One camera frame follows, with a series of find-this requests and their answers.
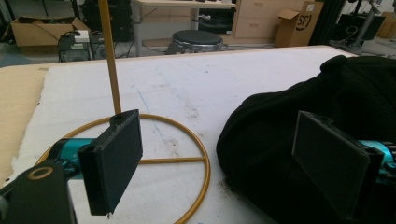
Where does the tall printed cardboard box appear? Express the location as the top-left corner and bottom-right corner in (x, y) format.
(274, 0), (325, 49)

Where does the gold metal stand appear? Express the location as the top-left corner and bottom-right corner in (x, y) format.
(35, 0), (212, 224)

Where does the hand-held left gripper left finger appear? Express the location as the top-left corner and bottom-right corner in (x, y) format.
(49, 108), (144, 217)

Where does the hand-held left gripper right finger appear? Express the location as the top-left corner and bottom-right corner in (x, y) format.
(291, 110), (396, 221)

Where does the open brown cardboard box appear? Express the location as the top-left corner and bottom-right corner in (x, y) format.
(2, 16), (92, 49)

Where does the black electronic device with cables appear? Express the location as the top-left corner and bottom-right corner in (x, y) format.
(57, 29), (108, 63)

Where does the round black stool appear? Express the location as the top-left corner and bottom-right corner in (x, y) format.
(166, 29), (229, 54)

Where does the grey metal stand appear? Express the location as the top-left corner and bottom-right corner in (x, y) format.
(348, 0), (382, 49)

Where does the light wooden drawer cabinet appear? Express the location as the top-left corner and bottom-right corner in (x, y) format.
(232, 0), (316, 40)

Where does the white table cover sheet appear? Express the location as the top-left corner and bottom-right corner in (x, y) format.
(3, 45), (358, 224)

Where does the black cloth garment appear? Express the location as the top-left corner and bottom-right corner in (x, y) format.
(216, 54), (396, 224)

